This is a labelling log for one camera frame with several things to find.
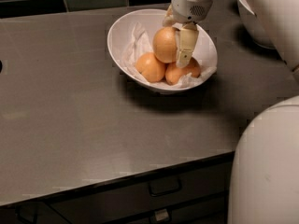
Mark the white oval bowl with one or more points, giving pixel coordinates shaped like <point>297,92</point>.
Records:
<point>120,32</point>

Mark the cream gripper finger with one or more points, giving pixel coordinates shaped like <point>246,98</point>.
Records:
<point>186,39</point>
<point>169,18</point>

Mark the white bowl with strawberries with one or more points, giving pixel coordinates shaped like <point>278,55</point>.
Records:
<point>253,27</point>

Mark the dark upper drawer front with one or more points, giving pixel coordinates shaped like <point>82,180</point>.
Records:
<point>119,205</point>

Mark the orange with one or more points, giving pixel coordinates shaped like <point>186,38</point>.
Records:
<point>150,67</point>
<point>173,73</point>
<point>164,44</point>

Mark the dark lower drawer front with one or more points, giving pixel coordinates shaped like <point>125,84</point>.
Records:
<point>207,210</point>

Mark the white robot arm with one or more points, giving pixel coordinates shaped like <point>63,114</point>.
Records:
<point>264,186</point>

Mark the white paper towel liner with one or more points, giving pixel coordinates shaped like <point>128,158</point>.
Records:
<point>140,42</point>

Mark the black drawer handle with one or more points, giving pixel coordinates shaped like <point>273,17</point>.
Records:
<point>164,186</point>

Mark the dark drawer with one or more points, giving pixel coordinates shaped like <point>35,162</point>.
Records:
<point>119,205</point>
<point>207,210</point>

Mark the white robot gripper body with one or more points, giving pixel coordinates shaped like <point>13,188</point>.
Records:
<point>189,8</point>

